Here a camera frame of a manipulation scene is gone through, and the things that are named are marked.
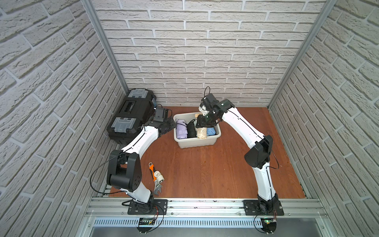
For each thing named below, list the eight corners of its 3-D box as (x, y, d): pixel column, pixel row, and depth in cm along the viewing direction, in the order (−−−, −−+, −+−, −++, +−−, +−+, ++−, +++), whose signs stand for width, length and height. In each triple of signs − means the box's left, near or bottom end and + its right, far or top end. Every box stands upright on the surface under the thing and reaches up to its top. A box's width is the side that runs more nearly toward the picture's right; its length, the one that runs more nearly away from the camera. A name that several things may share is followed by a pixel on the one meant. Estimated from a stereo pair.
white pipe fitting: (160, 184, 83) (158, 182, 80) (153, 175, 86) (152, 173, 83) (165, 180, 84) (164, 177, 81) (159, 171, 88) (157, 169, 84)
